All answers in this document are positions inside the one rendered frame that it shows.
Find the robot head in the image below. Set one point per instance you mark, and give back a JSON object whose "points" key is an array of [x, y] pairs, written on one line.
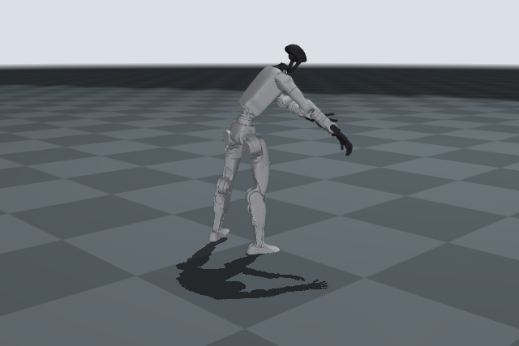
{"points": [[296, 54]]}

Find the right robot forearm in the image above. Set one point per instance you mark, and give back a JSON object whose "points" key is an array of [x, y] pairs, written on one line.
{"points": [[320, 118]]}

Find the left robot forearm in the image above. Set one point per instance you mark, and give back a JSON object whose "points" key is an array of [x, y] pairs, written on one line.
{"points": [[294, 108]]}

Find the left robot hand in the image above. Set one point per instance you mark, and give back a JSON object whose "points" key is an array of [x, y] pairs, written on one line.
{"points": [[328, 114]]}

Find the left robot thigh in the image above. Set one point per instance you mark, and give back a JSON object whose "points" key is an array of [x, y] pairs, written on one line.
{"points": [[233, 154]]}

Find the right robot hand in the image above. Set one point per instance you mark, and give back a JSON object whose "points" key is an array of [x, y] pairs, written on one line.
{"points": [[342, 138]]}

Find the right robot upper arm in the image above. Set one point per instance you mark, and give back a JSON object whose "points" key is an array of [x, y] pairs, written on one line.
{"points": [[285, 83]]}

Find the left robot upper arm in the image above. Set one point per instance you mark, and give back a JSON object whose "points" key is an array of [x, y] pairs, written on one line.
{"points": [[283, 101]]}

